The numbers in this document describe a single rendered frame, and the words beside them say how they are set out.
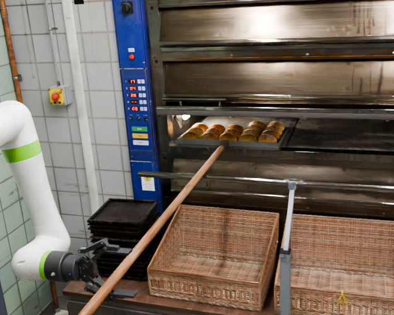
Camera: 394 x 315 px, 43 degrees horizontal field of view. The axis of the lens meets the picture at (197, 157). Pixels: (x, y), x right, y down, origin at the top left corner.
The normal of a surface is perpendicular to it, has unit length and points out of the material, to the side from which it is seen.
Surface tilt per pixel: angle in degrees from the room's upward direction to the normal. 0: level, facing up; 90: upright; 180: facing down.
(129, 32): 90
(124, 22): 90
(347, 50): 90
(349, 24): 70
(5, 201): 90
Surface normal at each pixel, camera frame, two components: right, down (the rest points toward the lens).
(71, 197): -0.30, 0.33
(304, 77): -0.30, -0.01
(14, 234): 0.95, 0.04
